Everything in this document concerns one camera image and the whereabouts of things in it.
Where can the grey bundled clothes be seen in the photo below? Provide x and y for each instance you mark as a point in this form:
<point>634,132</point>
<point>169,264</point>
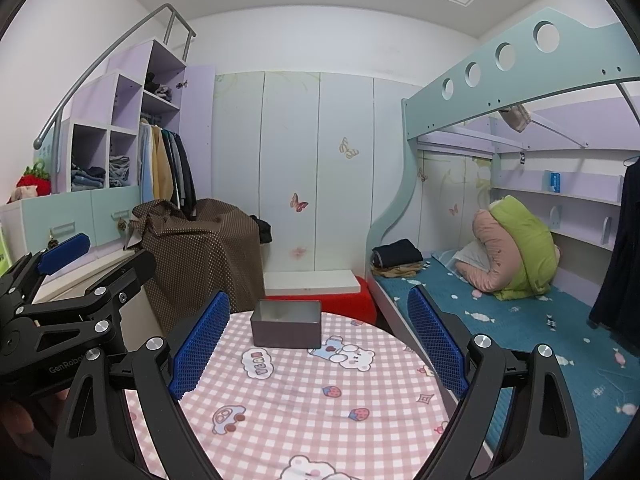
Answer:
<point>159,89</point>

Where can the pink checked tablecloth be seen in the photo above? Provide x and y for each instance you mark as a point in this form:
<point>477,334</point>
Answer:
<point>300,410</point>

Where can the purple cubby shelf unit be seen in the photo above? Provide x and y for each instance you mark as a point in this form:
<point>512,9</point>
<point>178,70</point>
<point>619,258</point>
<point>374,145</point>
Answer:
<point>125,105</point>

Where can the small blue box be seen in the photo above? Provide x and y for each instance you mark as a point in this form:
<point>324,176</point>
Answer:
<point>553,181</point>

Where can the grey hanging pouch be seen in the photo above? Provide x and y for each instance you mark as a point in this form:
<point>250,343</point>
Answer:
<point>516,117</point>

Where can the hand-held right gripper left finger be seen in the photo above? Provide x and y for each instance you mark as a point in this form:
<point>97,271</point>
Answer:
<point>200,345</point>

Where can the pink quilt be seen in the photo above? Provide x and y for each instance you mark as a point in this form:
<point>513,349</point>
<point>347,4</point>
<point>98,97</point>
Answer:
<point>487,245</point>

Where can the pale pink butterfly sticker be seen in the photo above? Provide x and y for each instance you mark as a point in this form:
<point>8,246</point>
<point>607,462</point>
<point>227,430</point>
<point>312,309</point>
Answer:
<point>298,252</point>

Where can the teal drawer cabinet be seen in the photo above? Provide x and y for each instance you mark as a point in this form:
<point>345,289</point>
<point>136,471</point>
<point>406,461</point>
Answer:
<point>75,215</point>

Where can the white flat board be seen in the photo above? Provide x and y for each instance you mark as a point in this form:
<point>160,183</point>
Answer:
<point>310,282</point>

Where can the purple bed shelf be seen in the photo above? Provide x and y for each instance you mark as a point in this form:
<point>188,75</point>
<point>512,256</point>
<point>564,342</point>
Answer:
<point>575,195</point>

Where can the dark hanging jacket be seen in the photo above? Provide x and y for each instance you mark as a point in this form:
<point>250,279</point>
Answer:
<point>184,175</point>

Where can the green quilt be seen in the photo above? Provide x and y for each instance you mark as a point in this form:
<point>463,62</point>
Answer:
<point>525,240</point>

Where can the folded tan cloth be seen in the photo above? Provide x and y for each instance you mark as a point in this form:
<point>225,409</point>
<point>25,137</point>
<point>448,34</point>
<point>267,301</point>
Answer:
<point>397,271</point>

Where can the folded blue jeans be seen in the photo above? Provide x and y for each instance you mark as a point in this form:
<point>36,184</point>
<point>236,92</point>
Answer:
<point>88,176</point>
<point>119,171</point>

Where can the small black cloth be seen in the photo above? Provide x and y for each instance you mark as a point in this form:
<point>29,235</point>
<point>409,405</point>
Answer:
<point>261,229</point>

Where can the tan hanging shirt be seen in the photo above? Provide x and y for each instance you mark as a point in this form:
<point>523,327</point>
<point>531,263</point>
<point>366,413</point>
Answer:
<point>161,165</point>

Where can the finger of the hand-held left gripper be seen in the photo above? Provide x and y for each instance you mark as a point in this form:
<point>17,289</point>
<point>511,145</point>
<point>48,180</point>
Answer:
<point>65,252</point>
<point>125,280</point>

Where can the grey metal handrail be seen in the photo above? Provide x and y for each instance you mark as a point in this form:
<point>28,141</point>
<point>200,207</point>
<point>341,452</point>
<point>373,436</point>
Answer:
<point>100,55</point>

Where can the brown dotted cover cloth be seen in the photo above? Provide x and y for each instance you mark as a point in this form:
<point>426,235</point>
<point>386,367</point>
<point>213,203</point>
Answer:
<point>210,260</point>

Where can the teal printed bed sheet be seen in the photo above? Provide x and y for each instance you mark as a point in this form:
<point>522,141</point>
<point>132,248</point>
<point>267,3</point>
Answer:
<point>575,320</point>

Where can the folded dark clothes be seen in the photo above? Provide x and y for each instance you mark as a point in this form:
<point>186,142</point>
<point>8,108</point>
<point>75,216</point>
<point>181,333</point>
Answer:
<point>396,252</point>

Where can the pink plush toy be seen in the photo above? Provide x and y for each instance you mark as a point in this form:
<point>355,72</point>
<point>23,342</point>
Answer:
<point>26,192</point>

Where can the teal bunk bed frame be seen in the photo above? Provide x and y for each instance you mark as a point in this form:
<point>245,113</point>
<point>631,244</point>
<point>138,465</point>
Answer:
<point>500,87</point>

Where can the tan butterfly sticker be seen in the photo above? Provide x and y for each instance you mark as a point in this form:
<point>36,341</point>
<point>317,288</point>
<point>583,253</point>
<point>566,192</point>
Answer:
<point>349,147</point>

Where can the white panel wardrobe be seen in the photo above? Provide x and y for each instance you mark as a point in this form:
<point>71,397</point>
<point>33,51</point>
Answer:
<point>320,160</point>

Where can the red strawberry plush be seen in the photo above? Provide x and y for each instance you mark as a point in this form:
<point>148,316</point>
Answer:
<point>36,177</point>

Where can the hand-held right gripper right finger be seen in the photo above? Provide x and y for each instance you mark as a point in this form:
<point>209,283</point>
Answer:
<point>435,345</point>

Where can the light blue hanging shirt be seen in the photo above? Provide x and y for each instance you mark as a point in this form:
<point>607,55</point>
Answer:
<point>145,160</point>

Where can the grey metal box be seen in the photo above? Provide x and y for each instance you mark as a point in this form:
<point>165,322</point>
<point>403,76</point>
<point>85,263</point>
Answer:
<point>285,332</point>

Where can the white pillow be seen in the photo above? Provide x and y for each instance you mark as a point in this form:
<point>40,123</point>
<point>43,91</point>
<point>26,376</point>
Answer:
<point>465,260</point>

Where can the red stool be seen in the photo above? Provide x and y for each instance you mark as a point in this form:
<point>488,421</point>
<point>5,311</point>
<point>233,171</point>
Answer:
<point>350,305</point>

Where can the person's left hand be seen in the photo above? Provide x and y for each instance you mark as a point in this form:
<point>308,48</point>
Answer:
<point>15,425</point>

